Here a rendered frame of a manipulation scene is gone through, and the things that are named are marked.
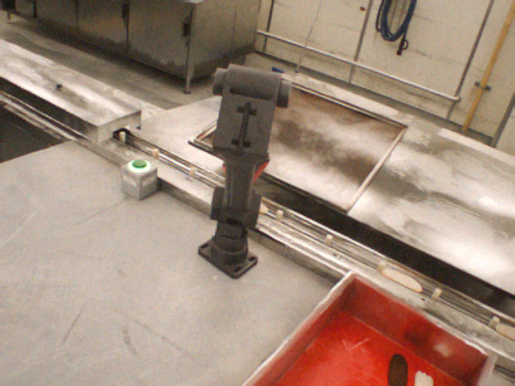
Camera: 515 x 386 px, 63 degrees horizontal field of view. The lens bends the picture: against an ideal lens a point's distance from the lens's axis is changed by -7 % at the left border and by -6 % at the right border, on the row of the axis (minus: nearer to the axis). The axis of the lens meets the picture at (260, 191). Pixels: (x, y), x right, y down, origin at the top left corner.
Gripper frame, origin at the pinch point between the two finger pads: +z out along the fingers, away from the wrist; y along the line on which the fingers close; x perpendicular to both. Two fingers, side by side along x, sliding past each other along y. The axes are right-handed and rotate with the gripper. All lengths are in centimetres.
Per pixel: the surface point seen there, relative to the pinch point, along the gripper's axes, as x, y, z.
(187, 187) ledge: -13.0, 5.6, 4.3
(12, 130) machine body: -94, 6, 16
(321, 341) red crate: 36.0, 23.6, 10.3
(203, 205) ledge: -6.4, 6.8, 6.0
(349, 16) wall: -114, -372, -5
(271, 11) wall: -205, -373, 11
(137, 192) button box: -22.2, 14.3, 6.2
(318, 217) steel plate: 17.0, -14.4, 8.3
